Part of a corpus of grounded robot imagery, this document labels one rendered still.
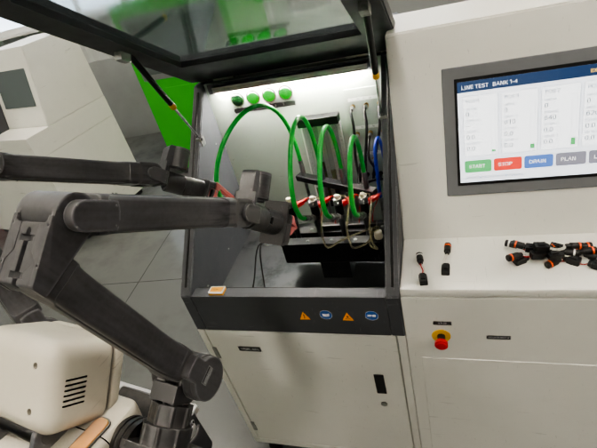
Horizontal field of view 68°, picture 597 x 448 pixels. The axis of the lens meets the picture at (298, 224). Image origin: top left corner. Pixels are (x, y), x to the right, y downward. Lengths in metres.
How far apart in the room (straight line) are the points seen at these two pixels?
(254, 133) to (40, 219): 1.17
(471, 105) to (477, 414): 0.98
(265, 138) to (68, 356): 1.10
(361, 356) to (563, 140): 0.84
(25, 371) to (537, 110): 1.24
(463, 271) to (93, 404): 0.93
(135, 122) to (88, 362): 5.58
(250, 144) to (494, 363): 1.09
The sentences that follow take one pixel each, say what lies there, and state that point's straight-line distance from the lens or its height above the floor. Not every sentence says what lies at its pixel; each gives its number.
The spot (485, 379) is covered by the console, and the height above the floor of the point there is 0.61.
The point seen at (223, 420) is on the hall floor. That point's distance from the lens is 2.36.
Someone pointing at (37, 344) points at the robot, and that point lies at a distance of 0.86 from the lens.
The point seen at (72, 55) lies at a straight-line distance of 4.30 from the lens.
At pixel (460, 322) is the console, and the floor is 0.86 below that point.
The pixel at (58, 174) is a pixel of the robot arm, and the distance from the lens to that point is 1.15.
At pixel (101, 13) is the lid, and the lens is 1.17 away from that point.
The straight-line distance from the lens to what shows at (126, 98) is 6.23.
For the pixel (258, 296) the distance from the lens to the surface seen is 1.38.
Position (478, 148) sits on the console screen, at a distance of 1.32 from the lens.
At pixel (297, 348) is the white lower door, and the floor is 0.71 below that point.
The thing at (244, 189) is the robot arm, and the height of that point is 1.42.
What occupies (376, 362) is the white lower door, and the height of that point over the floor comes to 0.66.
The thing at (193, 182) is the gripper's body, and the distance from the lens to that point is 1.27.
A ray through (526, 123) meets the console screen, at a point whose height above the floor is 1.29.
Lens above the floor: 1.85
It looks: 33 degrees down
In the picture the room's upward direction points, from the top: 16 degrees counter-clockwise
